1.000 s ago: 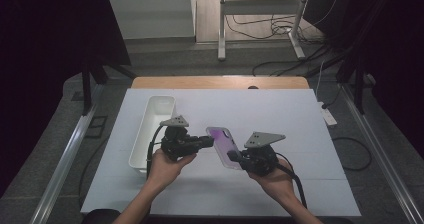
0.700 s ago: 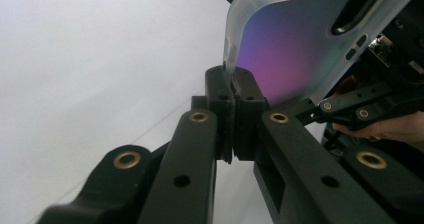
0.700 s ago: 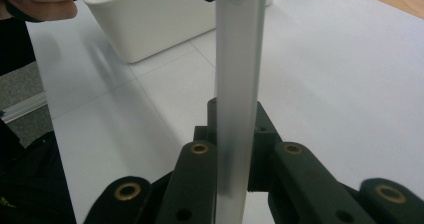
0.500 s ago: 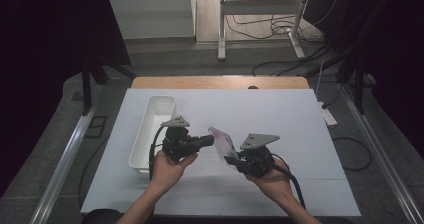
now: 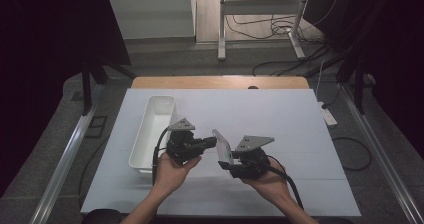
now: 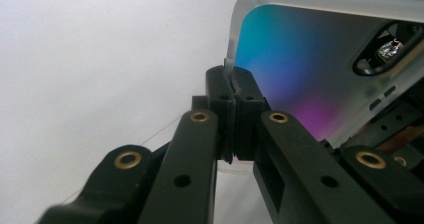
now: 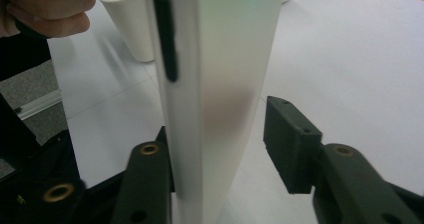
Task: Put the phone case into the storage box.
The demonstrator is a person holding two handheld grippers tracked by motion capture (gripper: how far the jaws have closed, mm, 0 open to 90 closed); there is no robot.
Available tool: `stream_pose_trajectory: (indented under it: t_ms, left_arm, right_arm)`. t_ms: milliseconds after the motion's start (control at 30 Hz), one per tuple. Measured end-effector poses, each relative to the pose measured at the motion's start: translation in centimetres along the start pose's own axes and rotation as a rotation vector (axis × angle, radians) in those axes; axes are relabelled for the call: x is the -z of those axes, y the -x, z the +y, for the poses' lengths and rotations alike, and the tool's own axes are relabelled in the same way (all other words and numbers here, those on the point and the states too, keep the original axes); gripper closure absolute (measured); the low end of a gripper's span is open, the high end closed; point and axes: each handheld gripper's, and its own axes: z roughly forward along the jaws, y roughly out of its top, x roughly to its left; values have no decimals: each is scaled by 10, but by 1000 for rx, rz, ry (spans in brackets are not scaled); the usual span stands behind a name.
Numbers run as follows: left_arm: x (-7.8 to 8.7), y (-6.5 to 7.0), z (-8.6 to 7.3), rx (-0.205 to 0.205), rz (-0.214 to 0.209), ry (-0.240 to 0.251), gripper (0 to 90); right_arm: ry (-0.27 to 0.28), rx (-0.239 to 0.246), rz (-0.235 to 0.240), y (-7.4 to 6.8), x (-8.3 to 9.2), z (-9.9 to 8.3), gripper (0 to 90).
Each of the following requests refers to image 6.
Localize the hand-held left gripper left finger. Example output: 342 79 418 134
191 65 238 164

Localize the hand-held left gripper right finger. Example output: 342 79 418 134
231 66 272 162

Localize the iridescent phone case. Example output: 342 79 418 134
217 0 424 176

